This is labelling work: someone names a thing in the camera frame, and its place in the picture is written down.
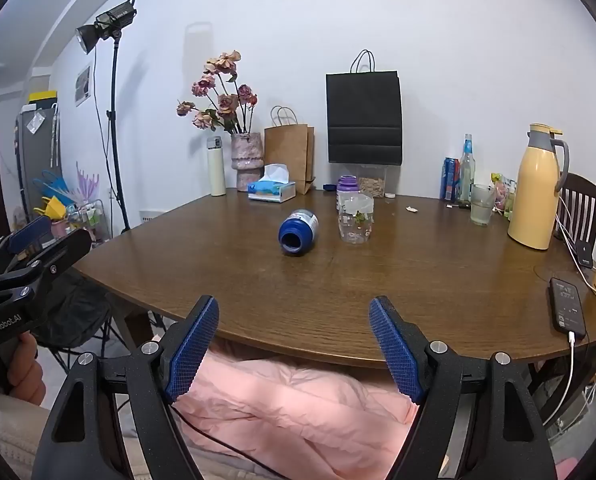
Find clear snack container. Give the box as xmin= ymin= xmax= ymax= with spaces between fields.
xmin=357 ymin=163 xmax=387 ymax=199

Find brown paper bag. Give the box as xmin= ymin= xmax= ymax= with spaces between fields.
xmin=263 ymin=105 xmax=316 ymax=195

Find small wall poster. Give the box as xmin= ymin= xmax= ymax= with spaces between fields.
xmin=74 ymin=64 xmax=92 ymax=107

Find black folding chair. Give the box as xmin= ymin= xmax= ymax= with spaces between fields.
xmin=30 ymin=267 xmax=128 ymax=376

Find dark wooden chair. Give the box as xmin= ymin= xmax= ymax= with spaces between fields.
xmin=553 ymin=171 xmax=596 ymax=256

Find white thermos bottle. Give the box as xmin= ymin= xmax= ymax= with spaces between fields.
xmin=207 ymin=135 xmax=227 ymax=197

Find clear glass bottle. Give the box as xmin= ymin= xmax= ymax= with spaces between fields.
xmin=457 ymin=133 xmax=477 ymax=207

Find person's left forearm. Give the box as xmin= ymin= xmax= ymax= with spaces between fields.
xmin=0 ymin=366 xmax=52 ymax=480

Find clear glass with plant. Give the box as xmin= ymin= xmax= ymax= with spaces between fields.
xmin=337 ymin=193 xmax=375 ymax=245

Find blue drink can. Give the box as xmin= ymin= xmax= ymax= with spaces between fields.
xmin=441 ymin=156 xmax=461 ymax=203

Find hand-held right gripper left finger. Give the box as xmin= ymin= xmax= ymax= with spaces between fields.
xmin=30 ymin=295 xmax=221 ymax=480

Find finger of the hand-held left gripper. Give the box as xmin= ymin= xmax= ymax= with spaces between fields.
xmin=0 ymin=214 xmax=54 ymax=275
xmin=0 ymin=228 xmax=93 ymax=307

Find person's left hand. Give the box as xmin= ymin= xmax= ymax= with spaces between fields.
xmin=4 ymin=332 xmax=46 ymax=407

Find grey refrigerator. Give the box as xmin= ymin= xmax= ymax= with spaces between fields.
xmin=14 ymin=102 xmax=62 ymax=221

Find black paper bag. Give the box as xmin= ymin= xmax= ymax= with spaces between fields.
xmin=325 ymin=49 xmax=403 ymax=165

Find black light stand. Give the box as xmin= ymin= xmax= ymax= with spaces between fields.
xmin=92 ymin=30 xmax=131 ymax=234

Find black smartphone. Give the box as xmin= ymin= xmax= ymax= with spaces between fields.
xmin=549 ymin=277 xmax=588 ymax=341

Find black studio light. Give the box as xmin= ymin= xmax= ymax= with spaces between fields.
xmin=74 ymin=0 xmax=138 ymax=55

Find dried rose bouquet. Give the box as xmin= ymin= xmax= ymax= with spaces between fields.
xmin=176 ymin=50 xmax=259 ymax=135

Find black power adapter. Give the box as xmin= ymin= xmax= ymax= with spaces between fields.
xmin=575 ymin=241 xmax=596 ymax=269

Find blue tissue box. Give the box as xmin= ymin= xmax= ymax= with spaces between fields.
xmin=247 ymin=163 xmax=297 ymax=204

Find pink stone vase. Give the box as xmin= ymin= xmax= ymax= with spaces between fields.
xmin=230 ymin=132 xmax=265 ymax=192

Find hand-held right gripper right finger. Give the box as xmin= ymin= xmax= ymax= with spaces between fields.
xmin=368 ymin=295 xmax=563 ymax=480

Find rack with colourful clutter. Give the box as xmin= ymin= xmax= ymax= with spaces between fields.
xmin=32 ymin=161 xmax=109 ymax=246

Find thin black cable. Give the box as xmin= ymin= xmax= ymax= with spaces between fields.
xmin=170 ymin=402 xmax=299 ymax=480

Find white charging cable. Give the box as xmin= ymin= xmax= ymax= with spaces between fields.
xmin=542 ymin=195 xmax=596 ymax=431

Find colourful snack packets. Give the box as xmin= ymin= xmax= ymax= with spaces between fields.
xmin=490 ymin=172 xmax=519 ymax=219

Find yellow thermos jug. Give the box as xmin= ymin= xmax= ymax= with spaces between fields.
xmin=507 ymin=123 xmax=571 ymax=251

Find pink padded garment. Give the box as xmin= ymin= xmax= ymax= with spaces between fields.
xmin=170 ymin=337 xmax=421 ymax=480

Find purple lid bottle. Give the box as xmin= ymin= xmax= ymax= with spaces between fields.
xmin=336 ymin=175 xmax=361 ymax=212

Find clear drinking glass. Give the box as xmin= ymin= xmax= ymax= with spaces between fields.
xmin=470 ymin=183 xmax=496 ymax=227

